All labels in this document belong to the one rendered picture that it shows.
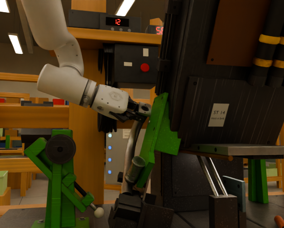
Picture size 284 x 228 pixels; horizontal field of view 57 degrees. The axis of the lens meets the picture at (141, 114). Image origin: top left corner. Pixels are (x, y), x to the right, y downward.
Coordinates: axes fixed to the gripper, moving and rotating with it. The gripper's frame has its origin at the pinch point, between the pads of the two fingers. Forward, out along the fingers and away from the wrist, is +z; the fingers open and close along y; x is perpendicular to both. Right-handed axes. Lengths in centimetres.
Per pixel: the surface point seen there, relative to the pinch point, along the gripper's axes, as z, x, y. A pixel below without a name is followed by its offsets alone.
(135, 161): 0.1, 0.5, -19.4
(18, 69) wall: -290, 606, 781
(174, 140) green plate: 9.0, -4.8, -12.5
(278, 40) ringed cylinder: 18.8, -38.0, -5.5
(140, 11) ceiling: 36, 185, 680
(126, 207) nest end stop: 1.6, 8.6, -28.1
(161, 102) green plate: 2.1, -11.3, -6.7
